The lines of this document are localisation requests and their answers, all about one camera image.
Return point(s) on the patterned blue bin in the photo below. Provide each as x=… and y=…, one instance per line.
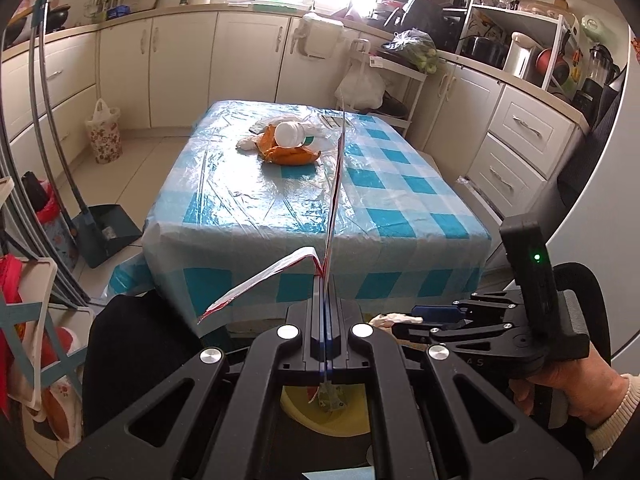
x=62, y=240

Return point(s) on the cream kitchen cabinets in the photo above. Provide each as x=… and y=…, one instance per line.
x=185, y=65

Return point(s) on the yellow plastic basin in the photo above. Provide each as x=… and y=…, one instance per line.
x=300, y=410

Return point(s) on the red and white wrapper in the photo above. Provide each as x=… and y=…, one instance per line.
x=260, y=280

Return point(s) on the white hanging bin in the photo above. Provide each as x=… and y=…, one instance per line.
x=320, y=35

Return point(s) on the white kitchen cart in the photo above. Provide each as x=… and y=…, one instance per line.
x=412, y=80

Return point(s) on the red paper decoration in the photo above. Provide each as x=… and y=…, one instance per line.
x=636, y=49

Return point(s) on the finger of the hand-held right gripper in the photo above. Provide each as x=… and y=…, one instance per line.
x=440, y=313
x=465, y=334

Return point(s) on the person's right hand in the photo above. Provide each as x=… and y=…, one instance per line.
x=590, y=385

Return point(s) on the black cooking pot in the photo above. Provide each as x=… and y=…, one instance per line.
x=482, y=51

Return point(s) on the white storage rack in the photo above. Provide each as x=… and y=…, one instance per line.
x=515, y=12

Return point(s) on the black pan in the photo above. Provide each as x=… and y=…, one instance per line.
x=392, y=106

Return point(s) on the dark grey dustpan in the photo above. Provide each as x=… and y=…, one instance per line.
x=107, y=232

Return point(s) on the bag of green vegetables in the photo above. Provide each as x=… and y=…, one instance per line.
x=412, y=50

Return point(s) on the black blender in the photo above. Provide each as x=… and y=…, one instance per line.
x=595, y=80

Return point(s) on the blue checked plastic tablecloth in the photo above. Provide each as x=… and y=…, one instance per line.
x=260, y=195

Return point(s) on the beige paper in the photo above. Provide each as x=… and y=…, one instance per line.
x=395, y=318

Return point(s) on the white plastic cup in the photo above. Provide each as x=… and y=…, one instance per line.
x=289, y=133

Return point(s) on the clear white plastic bag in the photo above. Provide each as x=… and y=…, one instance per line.
x=320, y=125

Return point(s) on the red cloth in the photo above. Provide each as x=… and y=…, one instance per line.
x=12, y=280

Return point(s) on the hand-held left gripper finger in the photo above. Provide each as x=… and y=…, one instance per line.
x=320, y=320
x=332, y=320

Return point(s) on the red pot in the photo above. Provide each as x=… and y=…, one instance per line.
x=552, y=62

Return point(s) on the black air fryer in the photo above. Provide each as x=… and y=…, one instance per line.
x=415, y=12

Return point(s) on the pale green cooker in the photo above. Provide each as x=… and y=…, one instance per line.
x=602, y=30

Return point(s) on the green cutting mat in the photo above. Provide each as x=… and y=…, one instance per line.
x=275, y=8

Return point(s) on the floral waste basket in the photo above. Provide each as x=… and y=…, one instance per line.
x=104, y=135

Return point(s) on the black hanging cloth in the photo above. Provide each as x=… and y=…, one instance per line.
x=592, y=150

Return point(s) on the teal folding frame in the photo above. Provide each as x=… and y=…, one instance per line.
x=55, y=355

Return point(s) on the person's right forearm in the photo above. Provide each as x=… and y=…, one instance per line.
x=616, y=425

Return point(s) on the white kettle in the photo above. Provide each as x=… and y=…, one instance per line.
x=519, y=55

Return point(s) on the black wok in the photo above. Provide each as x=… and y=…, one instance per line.
x=47, y=17

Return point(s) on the white folding frame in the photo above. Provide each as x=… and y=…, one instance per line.
x=45, y=310

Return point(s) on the white shopping bag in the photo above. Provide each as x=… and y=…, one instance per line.
x=360, y=85

